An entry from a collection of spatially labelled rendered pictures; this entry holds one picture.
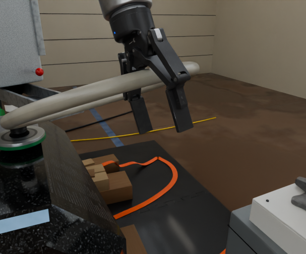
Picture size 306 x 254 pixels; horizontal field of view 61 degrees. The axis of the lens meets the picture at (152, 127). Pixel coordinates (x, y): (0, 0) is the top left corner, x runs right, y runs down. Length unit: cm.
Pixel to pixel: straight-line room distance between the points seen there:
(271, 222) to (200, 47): 676
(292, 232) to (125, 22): 63
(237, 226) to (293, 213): 18
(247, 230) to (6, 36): 106
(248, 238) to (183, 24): 647
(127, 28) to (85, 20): 573
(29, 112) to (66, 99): 8
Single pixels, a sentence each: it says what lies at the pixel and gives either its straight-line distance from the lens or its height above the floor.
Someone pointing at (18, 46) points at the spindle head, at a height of 127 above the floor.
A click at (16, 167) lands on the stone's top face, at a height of 82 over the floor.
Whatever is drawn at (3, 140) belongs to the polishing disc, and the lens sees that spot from 131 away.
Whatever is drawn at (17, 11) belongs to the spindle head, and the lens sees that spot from 117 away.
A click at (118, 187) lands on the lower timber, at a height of 15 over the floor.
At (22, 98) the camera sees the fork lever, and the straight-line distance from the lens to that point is 100.
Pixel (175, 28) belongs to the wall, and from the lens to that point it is 696.
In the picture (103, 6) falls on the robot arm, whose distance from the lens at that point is 48.
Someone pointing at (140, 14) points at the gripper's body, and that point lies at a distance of 46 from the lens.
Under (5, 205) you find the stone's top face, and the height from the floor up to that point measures 82.
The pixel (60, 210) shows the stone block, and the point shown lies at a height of 79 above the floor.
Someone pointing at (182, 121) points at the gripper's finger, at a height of 121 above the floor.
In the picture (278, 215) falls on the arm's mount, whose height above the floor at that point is 88.
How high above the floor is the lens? 136
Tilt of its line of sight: 22 degrees down
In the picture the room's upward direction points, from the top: straight up
